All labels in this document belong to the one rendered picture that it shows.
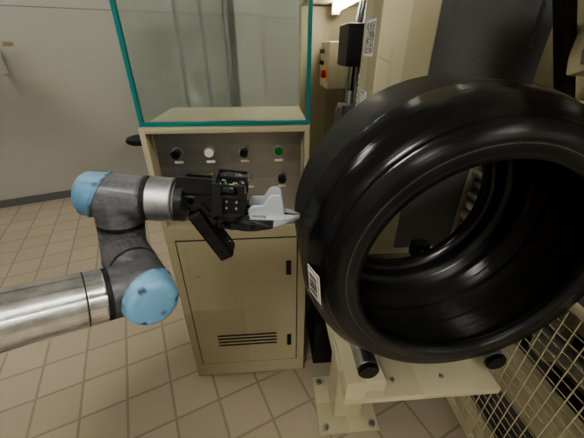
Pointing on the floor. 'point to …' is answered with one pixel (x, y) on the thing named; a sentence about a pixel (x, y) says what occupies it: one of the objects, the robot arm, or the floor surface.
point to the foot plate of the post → (340, 424)
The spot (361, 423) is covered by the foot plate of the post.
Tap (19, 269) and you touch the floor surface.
